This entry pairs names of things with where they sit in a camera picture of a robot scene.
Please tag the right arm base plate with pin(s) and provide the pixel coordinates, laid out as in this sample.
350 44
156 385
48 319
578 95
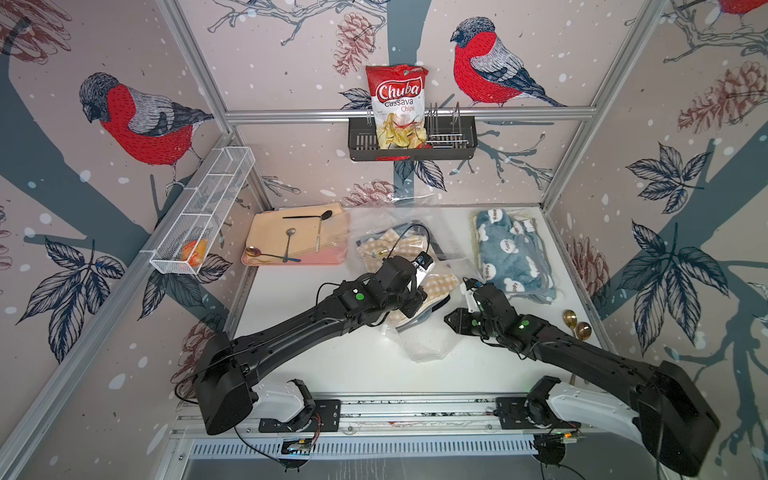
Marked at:
513 414

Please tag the silver white-handled spoon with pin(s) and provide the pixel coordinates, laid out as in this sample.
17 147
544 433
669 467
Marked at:
319 232

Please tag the gold spoon pair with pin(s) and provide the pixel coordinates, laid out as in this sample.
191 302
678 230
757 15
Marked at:
570 319

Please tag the small silver spoon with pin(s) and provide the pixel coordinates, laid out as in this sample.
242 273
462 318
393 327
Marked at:
290 232

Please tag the beige wooden cutting board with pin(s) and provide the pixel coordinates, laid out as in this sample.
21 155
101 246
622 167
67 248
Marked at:
270 231

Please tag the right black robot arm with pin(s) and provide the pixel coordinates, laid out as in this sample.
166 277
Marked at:
656 406

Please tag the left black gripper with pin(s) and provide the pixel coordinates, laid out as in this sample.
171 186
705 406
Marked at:
419 296

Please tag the clear plastic vacuum bag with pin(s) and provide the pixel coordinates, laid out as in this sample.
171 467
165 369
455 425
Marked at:
380 230

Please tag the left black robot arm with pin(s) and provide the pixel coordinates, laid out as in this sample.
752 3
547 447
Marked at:
228 370

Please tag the left circuit board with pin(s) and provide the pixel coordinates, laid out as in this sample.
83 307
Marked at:
301 448

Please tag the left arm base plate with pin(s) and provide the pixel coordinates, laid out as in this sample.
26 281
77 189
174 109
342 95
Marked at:
324 417

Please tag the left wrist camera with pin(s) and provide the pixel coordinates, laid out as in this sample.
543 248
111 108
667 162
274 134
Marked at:
423 263

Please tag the black spoon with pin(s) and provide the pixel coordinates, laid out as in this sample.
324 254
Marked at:
326 215

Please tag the dark grey wall rack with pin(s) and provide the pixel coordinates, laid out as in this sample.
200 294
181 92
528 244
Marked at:
437 137

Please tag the orange checkered blanket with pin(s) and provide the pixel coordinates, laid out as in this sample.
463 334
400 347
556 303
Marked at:
408 243

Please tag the circuit board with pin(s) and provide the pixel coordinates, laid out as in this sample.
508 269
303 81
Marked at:
301 448
553 439

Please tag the right circuit board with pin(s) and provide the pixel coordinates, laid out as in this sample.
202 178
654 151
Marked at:
553 439

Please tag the red Chuba chips bag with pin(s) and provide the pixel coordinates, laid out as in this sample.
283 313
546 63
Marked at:
398 105

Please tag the orange item in basket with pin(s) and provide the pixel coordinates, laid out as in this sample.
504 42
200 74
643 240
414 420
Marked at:
193 253

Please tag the pink tray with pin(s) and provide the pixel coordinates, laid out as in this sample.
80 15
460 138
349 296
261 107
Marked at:
300 257

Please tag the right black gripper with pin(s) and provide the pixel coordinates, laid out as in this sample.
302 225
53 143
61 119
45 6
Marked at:
458 323

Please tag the teal bear print blanket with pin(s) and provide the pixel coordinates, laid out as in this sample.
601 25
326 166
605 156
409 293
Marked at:
513 257

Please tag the white wire basket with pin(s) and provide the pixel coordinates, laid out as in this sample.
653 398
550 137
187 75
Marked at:
206 210

